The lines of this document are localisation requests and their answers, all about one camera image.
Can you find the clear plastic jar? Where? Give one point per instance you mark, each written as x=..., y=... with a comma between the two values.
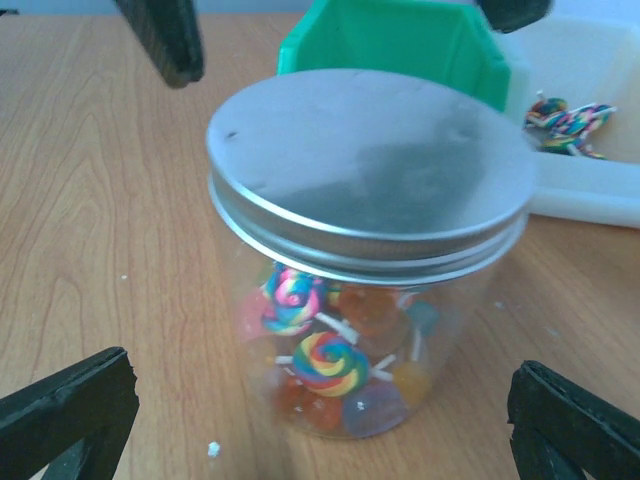
x=344, y=359

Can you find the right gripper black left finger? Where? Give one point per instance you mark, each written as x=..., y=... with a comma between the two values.
x=73, y=424

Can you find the white candy bin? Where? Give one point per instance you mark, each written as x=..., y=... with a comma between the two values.
x=582, y=114

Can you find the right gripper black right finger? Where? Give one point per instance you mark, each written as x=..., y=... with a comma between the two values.
x=562, y=431

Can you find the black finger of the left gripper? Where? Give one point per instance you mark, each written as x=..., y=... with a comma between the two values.
x=506, y=16
x=168, y=31

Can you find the green candy bin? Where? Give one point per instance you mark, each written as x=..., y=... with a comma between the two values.
x=447, y=43

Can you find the round metal jar lid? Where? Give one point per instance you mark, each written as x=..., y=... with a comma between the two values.
x=369, y=177

